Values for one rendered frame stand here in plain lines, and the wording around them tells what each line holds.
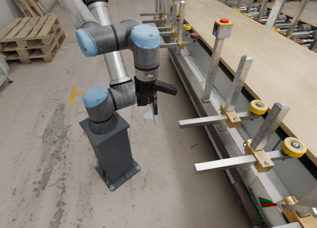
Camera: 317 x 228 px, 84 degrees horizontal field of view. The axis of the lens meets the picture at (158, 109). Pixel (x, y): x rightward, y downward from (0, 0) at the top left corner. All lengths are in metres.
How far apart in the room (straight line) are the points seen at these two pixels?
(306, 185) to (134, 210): 1.11
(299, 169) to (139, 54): 0.85
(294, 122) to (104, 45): 0.88
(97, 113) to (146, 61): 0.59
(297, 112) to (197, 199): 0.98
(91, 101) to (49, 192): 1.02
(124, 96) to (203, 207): 1.06
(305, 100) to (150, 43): 0.91
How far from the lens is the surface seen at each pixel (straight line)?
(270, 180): 1.12
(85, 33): 0.66
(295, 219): 0.80
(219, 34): 1.01
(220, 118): 0.96
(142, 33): 0.58
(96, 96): 1.06
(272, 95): 1.15
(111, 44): 0.66
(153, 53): 0.59
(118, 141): 1.28
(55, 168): 1.95
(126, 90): 1.10
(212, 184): 1.70
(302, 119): 1.07
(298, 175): 1.06
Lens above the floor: 1.50
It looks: 43 degrees down
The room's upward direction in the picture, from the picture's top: straight up
